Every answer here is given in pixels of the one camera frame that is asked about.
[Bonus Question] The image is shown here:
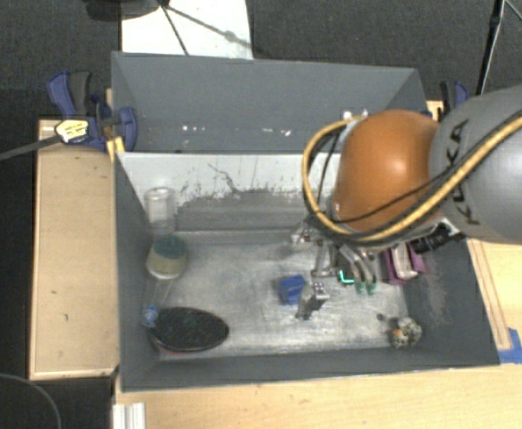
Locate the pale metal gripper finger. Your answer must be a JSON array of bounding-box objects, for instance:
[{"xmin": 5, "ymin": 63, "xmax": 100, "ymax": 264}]
[
  {"xmin": 295, "ymin": 285, "xmax": 316, "ymax": 322},
  {"xmin": 310, "ymin": 282, "xmax": 333, "ymax": 313}
]

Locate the blue block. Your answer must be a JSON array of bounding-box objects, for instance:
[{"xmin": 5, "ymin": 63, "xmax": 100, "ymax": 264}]
[{"xmin": 274, "ymin": 274, "xmax": 307, "ymax": 306}]

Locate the grey metal bin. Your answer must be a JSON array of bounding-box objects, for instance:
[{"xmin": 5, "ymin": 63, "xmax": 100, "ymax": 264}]
[{"xmin": 110, "ymin": 51, "xmax": 501, "ymax": 393}]

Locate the purple and white box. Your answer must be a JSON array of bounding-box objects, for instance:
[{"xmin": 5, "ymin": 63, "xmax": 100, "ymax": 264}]
[{"xmin": 379, "ymin": 242, "xmax": 426, "ymax": 286}]

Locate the speckled ball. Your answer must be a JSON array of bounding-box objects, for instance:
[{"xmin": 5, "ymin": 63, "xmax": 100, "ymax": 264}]
[{"xmin": 387, "ymin": 315, "xmax": 424, "ymax": 349}]

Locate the black round disc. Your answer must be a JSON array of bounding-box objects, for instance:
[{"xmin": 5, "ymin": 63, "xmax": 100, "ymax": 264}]
[{"xmin": 146, "ymin": 307, "xmax": 231, "ymax": 354}]

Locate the clear plastic bottle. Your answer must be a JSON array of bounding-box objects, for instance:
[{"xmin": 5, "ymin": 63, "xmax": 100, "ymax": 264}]
[{"xmin": 141, "ymin": 277, "xmax": 173, "ymax": 330}]

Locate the clear glass jar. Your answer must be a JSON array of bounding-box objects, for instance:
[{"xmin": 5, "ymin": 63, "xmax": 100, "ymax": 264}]
[{"xmin": 143, "ymin": 186, "xmax": 178, "ymax": 237}]

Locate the pale wood board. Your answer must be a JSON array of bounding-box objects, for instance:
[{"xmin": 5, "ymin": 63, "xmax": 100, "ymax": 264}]
[{"xmin": 28, "ymin": 118, "xmax": 122, "ymax": 382}]

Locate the black cylinder on white bracket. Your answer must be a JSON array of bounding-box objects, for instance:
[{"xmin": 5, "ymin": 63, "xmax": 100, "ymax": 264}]
[{"xmin": 404, "ymin": 223, "xmax": 466, "ymax": 256}]

